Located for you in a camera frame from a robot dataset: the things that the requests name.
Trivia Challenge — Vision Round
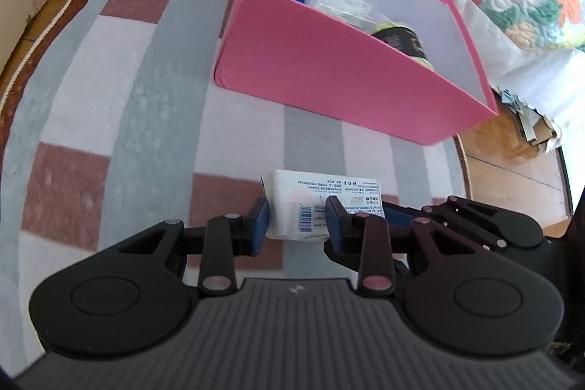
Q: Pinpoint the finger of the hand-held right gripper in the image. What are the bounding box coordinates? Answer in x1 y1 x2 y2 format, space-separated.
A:
381 194 509 254

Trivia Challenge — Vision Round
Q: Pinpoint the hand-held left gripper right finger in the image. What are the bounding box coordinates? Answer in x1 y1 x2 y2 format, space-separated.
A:
323 195 462 296

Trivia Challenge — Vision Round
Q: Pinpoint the white tissue packet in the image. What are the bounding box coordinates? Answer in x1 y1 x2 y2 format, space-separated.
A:
260 170 383 241

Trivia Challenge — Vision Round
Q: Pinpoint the pink cardboard box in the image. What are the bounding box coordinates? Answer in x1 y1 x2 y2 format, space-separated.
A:
214 0 499 147

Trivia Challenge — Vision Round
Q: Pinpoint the stack of papers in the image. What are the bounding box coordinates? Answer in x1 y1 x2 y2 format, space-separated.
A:
500 86 564 154

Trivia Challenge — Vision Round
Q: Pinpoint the green yarn ball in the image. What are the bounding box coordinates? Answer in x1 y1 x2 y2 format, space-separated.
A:
369 20 435 69

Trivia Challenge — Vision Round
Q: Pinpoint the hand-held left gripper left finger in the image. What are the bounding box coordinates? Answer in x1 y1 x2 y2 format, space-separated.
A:
116 196 271 298

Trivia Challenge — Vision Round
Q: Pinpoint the striped checkered rug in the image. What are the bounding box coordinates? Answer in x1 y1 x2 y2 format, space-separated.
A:
0 0 472 377

